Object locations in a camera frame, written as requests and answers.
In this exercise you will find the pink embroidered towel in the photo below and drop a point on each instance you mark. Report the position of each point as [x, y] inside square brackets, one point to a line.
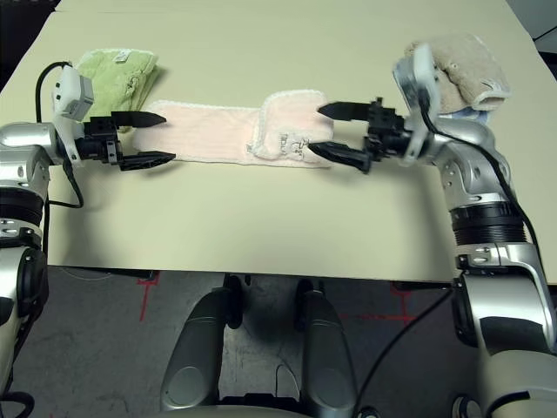
[217, 130]

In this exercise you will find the beige folded towel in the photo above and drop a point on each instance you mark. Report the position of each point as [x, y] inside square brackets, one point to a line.
[465, 65]

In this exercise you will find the black foam floor mat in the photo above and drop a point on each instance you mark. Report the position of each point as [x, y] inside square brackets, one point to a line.
[17, 35]

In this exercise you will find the grey round floor object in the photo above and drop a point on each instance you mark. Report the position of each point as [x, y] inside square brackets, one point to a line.
[465, 409]

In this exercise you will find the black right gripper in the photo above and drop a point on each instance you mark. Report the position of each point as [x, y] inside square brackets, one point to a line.
[387, 132]

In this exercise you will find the blue folded towel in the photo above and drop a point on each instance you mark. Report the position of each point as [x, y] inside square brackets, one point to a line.
[472, 115]

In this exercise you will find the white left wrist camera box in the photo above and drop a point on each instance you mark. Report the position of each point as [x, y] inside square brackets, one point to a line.
[71, 91]

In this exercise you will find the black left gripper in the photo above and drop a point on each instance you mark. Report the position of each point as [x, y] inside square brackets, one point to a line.
[100, 139]

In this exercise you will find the robot waist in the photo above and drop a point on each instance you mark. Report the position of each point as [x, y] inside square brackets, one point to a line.
[235, 409]

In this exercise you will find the green folded towel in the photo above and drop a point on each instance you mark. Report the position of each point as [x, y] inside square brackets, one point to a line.
[113, 78]

